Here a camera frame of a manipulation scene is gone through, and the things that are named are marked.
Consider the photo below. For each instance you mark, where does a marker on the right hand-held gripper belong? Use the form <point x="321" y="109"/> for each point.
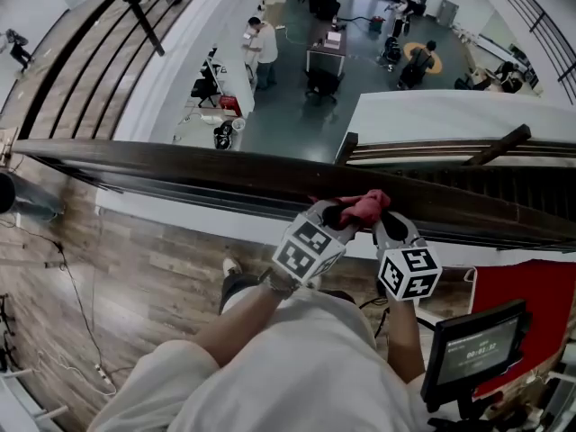
<point x="409" y="272"/>

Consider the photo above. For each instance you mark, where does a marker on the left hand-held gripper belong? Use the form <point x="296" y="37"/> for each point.
<point x="306" y="250"/>

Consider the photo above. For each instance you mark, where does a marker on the pink cloth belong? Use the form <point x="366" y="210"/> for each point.
<point x="364" y="207"/>

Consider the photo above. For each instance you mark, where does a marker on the dark wooden handrail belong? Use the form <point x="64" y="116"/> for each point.
<point x="180" y="160"/>

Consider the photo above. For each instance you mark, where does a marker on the person's left forearm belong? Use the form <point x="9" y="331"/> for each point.
<point x="238" y="326"/>

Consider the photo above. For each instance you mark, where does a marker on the person's right forearm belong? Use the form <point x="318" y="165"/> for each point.
<point x="405" y="340"/>

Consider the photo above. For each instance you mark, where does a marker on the black metal balcony railing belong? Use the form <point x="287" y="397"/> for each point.
<point x="535" y="16"/>

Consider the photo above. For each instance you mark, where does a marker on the person's white shoe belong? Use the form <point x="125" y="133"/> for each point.
<point x="315" y="282"/>
<point x="231" y="267"/>

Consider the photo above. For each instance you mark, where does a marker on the person's black trousers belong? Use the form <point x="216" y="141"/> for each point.
<point x="236" y="286"/>

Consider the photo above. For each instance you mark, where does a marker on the white staircase balustrade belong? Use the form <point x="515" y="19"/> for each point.
<point x="450" y="115"/>

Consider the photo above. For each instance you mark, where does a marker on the white bucket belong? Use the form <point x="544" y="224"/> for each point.
<point x="239" y="124"/>

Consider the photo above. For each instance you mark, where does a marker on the black monitor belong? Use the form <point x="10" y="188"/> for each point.
<point x="479" y="349"/>

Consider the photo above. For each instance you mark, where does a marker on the black office chair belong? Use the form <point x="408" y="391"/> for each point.
<point x="323" y="83"/>
<point x="5" y="331"/>

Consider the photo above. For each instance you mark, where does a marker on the red panel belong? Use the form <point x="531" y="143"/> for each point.
<point x="531" y="286"/>

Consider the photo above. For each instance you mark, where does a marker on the black white patterned bag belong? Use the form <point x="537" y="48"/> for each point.
<point x="222" y="135"/>

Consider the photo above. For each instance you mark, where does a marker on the person's white shirt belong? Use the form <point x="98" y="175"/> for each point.
<point x="292" y="367"/>

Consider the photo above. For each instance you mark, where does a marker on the red crate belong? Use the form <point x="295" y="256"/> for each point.
<point x="230" y="105"/>

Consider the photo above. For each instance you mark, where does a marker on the gray rectangular table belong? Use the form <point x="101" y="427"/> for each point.
<point x="324" y="59"/>

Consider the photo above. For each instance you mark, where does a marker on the round orange rug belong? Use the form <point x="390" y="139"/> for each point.
<point x="438" y="63"/>

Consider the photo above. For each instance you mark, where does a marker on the black monitor stand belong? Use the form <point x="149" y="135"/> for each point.
<point x="465" y="414"/>

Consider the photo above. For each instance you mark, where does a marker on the red vacuum cleaner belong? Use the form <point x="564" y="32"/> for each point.
<point x="377" y="23"/>

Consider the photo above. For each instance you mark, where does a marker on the gray tall bin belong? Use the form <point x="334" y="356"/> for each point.
<point x="447" y="12"/>

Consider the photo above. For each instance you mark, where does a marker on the light wooden table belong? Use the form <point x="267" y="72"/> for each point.
<point x="8" y="146"/>

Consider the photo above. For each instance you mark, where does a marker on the white metal rack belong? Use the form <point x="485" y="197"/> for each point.
<point x="18" y="407"/>

